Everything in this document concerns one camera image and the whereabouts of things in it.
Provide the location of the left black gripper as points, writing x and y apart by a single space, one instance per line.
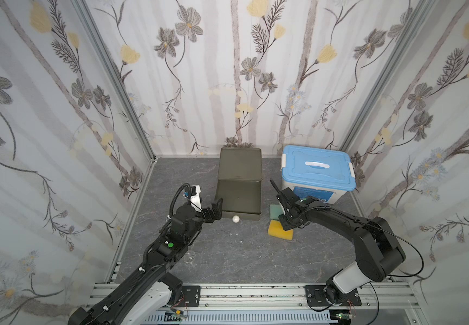
206 212

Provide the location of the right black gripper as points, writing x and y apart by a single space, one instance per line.
290 211

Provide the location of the green sponge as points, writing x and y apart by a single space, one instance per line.
276 210

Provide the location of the olive top drawer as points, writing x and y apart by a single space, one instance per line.
240 198

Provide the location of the yellow sponge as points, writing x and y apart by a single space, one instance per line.
276 230

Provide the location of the olive three-drawer cabinet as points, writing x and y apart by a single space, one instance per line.
240 164

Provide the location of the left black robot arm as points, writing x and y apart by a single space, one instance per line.
152 286

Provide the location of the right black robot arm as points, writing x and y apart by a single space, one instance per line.
377 250

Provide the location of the blue lidded storage box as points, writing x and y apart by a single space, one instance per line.
324 174

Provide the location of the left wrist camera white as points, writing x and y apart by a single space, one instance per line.
193 195

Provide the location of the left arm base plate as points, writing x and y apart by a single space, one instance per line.
186 296

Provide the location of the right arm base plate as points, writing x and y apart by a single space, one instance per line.
321 295

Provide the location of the white slotted cable duct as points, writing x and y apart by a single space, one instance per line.
244 317

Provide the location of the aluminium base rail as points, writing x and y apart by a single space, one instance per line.
383 303

